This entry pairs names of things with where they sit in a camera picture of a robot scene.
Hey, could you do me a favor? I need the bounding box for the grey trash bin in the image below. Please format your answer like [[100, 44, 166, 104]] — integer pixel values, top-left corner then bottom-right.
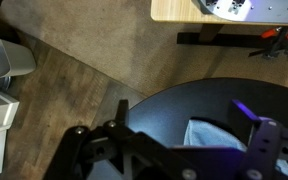
[[0, 39, 36, 78]]

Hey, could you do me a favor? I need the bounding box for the light wooden desk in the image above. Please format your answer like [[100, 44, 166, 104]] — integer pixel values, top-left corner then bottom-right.
[[151, 0, 288, 48]]

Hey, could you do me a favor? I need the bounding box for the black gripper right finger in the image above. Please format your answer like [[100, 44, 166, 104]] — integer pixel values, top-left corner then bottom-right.
[[232, 99, 288, 180]]

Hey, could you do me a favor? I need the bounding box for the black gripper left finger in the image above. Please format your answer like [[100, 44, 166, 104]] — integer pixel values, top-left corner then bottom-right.
[[44, 100, 198, 180]]

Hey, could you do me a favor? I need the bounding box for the blue towel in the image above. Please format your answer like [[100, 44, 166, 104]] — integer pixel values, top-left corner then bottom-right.
[[184, 119, 288, 176]]

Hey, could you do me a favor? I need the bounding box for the orange black clamp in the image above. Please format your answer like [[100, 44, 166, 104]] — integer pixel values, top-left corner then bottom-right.
[[249, 26, 288, 60]]

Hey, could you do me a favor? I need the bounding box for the grey metal robot base plate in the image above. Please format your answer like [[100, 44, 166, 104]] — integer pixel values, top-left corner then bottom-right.
[[192, 0, 288, 24]]

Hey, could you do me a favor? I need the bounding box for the round black table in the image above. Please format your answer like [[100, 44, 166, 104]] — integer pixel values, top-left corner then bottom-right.
[[126, 78, 288, 147]]

